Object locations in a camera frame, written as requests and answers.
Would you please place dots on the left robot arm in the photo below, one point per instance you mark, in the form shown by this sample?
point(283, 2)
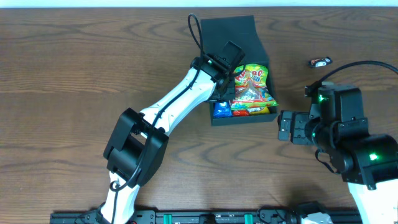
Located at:
point(138, 142)

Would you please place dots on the black gift box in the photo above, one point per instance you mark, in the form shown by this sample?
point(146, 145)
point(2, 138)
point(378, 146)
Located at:
point(242, 31)

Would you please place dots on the black Mars mini bar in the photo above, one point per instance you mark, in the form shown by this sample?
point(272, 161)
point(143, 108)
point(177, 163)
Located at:
point(320, 62)

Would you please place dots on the blue Oreo cookie pack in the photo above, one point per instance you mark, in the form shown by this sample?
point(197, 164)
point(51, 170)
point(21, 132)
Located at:
point(222, 110)

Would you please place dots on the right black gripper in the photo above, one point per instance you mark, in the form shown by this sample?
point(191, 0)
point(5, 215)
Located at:
point(298, 127)

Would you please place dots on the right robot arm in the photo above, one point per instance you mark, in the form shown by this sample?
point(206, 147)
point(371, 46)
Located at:
point(336, 125)

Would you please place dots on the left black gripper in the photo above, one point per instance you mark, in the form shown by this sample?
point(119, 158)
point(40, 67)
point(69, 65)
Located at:
point(226, 90)

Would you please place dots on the green Haribo gummy bag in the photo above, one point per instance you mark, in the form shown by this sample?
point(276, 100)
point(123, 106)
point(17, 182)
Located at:
point(251, 88)

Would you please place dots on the yellow sweets bag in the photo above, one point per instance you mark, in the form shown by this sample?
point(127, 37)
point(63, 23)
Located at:
point(258, 111)

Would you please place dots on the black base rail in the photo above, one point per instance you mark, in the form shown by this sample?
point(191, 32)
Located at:
point(310, 212)

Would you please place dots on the red candy bag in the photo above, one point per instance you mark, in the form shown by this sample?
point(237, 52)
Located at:
point(240, 113)

